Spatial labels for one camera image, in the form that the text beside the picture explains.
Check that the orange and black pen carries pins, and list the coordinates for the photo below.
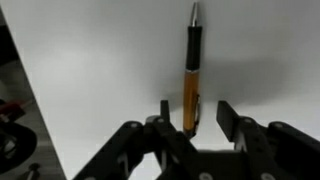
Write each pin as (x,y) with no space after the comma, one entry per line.
(191,93)

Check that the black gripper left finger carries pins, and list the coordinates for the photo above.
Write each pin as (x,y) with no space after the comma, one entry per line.
(156,140)

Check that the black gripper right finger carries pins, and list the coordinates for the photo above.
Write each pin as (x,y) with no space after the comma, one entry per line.
(266,150)

